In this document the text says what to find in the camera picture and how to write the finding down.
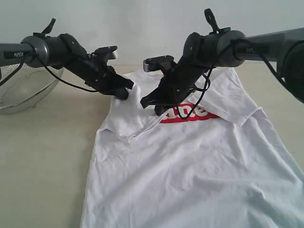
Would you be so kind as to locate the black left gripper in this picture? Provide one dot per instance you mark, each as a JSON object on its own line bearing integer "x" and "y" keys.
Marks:
{"x": 100, "y": 77}

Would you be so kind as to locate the metal mesh basket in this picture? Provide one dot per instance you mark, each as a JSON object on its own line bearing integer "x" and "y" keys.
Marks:
{"x": 25, "y": 89}

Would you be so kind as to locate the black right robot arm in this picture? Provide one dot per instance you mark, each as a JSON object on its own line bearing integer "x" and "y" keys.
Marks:
{"x": 224, "y": 47}

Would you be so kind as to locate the white t-shirt red print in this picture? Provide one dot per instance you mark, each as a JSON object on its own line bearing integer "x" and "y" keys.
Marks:
{"x": 218, "y": 165}

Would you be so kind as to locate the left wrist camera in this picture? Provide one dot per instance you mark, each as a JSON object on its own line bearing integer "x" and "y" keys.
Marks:
{"x": 104, "y": 54}

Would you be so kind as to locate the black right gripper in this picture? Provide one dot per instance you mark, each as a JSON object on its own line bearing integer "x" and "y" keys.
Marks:
{"x": 172, "y": 90}

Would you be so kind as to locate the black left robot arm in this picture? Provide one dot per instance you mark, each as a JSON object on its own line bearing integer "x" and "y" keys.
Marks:
{"x": 64, "y": 51}

